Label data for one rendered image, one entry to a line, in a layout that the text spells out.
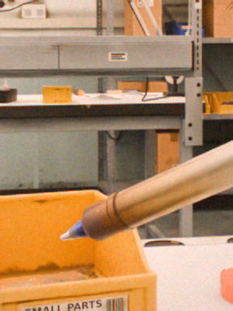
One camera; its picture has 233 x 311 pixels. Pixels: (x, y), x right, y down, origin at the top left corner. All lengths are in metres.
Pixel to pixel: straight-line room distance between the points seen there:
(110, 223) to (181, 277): 0.37
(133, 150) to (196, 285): 4.13
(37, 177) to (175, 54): 2.28
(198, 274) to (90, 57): 1.91
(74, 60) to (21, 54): 0.17
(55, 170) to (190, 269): 4.05
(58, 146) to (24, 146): 0.21
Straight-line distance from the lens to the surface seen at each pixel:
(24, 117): 2.43
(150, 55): 2.44
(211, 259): 0.57
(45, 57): 2.39
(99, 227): 0.15
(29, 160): 4.56
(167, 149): 4.23
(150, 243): 0.65
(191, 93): 2.51
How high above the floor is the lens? 0.90
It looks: 5 degrees down
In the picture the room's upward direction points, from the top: 1 degrees counter-clockwise
